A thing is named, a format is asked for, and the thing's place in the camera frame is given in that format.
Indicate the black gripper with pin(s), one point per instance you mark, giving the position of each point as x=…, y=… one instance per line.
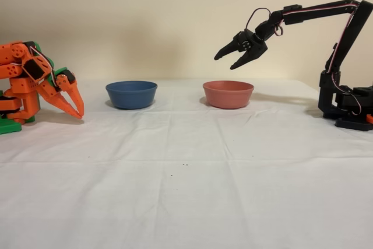
x=257, y=48

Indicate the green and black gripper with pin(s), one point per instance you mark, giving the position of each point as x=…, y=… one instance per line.
x=57, y=95

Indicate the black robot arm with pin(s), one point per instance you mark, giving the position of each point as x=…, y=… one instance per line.
x=320, y=13

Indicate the green robot base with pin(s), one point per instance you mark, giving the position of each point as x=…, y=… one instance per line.
x=10, y=128

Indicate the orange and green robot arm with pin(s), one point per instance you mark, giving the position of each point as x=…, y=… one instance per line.
x=17, y=85

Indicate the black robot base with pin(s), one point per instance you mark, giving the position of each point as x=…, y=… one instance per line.
x=352, y=125

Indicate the red bowl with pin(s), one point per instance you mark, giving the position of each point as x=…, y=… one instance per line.
x=227, y=97

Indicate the blue bowl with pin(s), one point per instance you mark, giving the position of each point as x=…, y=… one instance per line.
x=131, y=97

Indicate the small orange clamp piece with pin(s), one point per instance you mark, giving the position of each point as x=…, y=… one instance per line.
x=370, y=117

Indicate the white tablecloth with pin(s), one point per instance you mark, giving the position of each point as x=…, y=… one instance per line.
x=175, y=202

